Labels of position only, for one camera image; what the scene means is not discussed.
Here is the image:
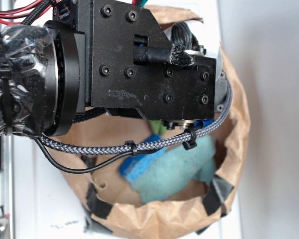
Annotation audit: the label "teal terry cloth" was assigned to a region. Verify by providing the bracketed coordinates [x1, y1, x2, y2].
[131, 135, 217, 204]

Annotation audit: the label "blue sponge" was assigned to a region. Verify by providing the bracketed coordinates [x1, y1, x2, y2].
[119, 133, 167, 183]

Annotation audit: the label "thin black cable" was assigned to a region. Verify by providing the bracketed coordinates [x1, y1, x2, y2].
[34, 138, 190, 174]

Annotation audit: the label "red and black wires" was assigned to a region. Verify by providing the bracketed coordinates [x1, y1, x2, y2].
[0, 0, 63, 25]

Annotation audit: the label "grey braided cable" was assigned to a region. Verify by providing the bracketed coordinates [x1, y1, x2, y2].
[36, 74, 233, 156]

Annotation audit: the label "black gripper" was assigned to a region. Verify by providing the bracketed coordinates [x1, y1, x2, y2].
[44, 0, 224, 136]

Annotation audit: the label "aluminium frame rail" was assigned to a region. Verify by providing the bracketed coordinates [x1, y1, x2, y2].
[0, 136, 15, 239]

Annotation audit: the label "green plush animal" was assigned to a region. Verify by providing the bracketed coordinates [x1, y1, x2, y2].
[149, 120, 167, 136]

